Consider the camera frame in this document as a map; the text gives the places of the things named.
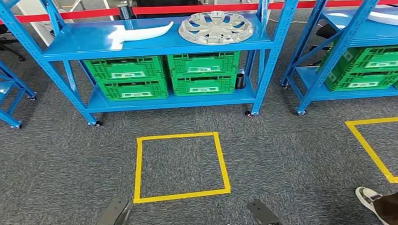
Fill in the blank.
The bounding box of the white curved plastic part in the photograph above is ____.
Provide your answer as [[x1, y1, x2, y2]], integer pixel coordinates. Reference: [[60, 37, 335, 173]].
[[115, 21, 175, 43], [368, 10, 398, 28]]

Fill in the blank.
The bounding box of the black cylinder tube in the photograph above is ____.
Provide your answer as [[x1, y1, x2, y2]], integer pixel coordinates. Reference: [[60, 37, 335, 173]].
[[235, 70, 246, 90]]

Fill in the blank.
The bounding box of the silver wheel hubcap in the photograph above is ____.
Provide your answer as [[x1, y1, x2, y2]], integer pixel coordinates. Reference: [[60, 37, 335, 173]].
[[178, 9, 254, 47]]

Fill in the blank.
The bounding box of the red barrier belt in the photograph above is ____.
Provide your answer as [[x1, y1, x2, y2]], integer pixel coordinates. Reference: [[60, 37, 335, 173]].
[[0, 8, 120, 26], [132, 0, 398, 16]]

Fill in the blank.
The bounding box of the white desk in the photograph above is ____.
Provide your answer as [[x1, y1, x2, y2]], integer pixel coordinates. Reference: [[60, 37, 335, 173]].
[[16, 0, 75, 49]]

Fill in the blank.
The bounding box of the person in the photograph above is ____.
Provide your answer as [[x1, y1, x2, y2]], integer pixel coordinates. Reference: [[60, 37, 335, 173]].
[[355, 183, 398, 225]]

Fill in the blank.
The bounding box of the black belt stanchion post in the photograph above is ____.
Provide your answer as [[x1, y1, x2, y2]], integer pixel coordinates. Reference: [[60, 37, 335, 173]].
[[117, 3, 134, 21]]

